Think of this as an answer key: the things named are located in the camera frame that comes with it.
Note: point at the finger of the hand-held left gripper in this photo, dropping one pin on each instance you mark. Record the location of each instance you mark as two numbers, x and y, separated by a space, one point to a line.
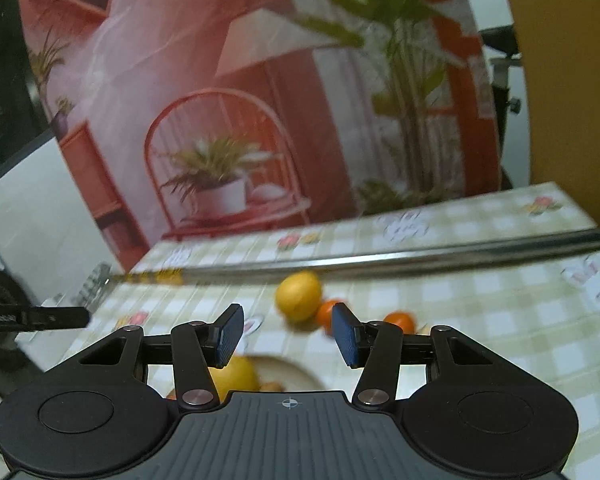
45 317

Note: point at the checkered bunny print tablecloth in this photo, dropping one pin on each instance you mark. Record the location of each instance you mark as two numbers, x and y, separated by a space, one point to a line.
480 300

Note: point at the beige plate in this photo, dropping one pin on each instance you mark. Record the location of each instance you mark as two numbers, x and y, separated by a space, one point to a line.
295 375

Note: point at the wooden board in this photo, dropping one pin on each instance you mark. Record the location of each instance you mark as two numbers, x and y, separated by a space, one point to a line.
570 85

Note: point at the large yellow lemon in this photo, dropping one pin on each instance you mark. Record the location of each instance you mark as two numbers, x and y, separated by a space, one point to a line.
235 380

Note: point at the printed room scene backdrop cloth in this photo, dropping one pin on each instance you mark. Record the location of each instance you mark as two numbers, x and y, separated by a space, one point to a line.
280 135

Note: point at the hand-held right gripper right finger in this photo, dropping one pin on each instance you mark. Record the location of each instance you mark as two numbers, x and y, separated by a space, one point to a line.
347 335

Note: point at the dark window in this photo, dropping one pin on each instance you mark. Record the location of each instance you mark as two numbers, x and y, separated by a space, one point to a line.
5 85

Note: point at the black exercise bike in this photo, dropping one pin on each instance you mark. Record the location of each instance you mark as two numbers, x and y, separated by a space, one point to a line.
502 90

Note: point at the small orange mandarin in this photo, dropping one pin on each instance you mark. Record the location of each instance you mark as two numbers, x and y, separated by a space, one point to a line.
326 317
401 322

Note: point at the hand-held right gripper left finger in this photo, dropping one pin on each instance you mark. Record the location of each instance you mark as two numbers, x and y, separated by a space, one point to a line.
230 335

